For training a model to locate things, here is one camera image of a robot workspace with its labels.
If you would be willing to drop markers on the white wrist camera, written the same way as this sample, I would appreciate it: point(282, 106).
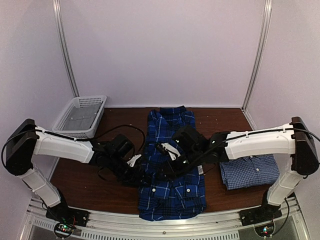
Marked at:
point(134, 160)
point(167, 149)

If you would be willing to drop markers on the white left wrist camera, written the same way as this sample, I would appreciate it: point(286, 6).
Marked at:
point(134, 160)

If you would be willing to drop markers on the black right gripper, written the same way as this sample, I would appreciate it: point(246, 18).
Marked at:
point(171, 171)

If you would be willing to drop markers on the aluminium corner post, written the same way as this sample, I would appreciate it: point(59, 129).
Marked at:
point(264, 31)
point(64, 47)

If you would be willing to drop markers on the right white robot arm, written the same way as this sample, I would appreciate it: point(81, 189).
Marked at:
point(292, 139)

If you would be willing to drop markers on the right circuit board with leds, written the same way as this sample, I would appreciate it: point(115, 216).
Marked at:
point(265, 230)

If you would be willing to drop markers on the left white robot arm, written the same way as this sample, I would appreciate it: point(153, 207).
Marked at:
point(29, 143)

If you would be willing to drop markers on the left circuit board with leds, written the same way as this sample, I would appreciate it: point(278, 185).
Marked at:
point(63, 230)

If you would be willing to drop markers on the folded blue gingham shirt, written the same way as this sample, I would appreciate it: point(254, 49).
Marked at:
point(250, 171)

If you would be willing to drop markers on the grey folded shirt in basket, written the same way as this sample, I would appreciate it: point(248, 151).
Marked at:
point(81, 119)

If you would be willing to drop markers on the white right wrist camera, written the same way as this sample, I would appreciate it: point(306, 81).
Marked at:
point(167, 149)

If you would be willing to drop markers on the aluminium corner post right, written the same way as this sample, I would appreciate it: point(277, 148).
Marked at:
point(264, 31)

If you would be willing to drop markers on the dark blue plaid shirt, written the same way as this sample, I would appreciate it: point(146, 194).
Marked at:
point(181, 198)

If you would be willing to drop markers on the aluminium corner post left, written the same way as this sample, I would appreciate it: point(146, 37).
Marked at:
point(64, 47)

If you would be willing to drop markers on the aluminium front rail frame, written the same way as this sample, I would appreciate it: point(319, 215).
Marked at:
point(221, 225)

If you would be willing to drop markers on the circuit board with leds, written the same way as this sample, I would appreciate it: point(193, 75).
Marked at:
point(265, 230)
point(63, 230)

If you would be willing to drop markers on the white plastic mesh basket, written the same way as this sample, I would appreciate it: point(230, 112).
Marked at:
point(78, 102)

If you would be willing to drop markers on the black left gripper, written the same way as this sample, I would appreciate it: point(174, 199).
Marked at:
point(132, 180)

